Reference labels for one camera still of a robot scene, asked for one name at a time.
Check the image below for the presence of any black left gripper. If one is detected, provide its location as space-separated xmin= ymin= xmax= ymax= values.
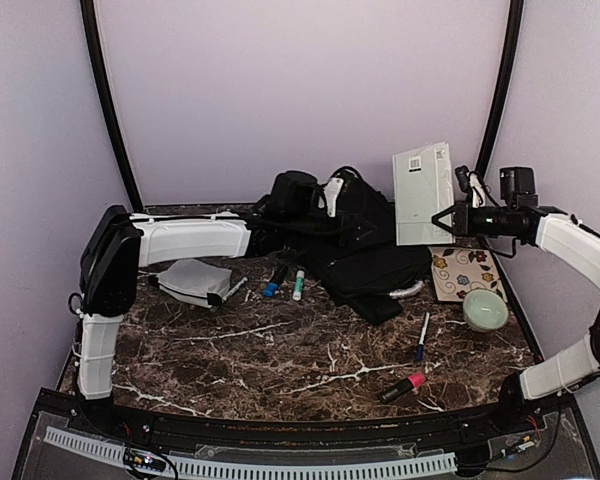
xmin=285 ymin=209 xmax=377 ymax=250

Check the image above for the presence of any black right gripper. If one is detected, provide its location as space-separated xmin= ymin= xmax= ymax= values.
xmin=434 ymin=202 xmax=516 ymax=237

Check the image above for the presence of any grey notebook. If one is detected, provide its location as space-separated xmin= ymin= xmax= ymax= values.
xmin=392 ymin=142 xmax=454 ymax=246

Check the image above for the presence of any black student backpack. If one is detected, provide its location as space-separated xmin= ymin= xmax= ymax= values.
xmin=249 ymin=166 xmax=432 ymax=326

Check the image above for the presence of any white pencil pouch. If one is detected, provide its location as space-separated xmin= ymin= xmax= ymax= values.
xmin=149 ymin=259 xmax=232 ymax=309

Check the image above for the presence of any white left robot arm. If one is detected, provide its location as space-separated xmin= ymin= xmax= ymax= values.
xmin=68 ymin=186 xmax=360 ymax=436

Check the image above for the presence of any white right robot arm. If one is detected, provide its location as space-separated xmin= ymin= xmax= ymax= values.
xmin=432 ymin=166 xmax=600 ymax=434

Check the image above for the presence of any floral ceramic tile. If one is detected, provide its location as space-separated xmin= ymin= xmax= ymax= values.
xmin=429 ymin=247 xmax=508 ymax=303

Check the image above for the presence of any white green glue stick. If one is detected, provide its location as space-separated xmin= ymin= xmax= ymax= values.
xmin=292 ymin=270 xmax=305 ymax=301

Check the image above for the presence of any pale green ceramic bowl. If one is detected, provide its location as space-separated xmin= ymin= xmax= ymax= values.
xmin=462 ymin=290 xmax=509 ymax=333

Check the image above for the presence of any blue capped black marker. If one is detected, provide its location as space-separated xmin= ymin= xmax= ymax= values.
xmin=263 ymin=265 xmax=288 ymax=298

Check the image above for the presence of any white pen with blue cap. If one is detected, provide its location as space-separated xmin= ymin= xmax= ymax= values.
xmin=415 ymin=312 xmax=430 ymax=362

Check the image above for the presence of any pink and black highlighter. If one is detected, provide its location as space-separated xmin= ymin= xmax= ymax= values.
xmin=378 ymin=372 xmax=426 ymax=404

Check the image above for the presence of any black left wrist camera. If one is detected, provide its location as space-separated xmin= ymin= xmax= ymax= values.
xmin=268 ymin=170 xmax=318 ymax=218

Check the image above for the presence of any black right frame post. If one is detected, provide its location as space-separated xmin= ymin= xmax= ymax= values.
xmin=475 ymin=0 xmax=525 ymax=176

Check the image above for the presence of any black frame post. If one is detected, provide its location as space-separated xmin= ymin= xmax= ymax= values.
xmin=475 ymin=0 xmax=525 ymax=176
xmin=79 ymin=0 xmax=144 ymax=212

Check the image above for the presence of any black left frame post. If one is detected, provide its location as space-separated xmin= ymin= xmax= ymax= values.
xmin=79 ymin=0 xmax=144 ymax=212

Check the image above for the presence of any black front rail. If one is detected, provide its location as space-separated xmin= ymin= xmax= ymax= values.
xmin=34 ymin=388 xmax=560 ymax=451

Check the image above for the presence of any grey slotted cable duct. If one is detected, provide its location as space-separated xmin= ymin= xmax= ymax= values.
xmin=43 ymin=427 xmax=458 ymax=479

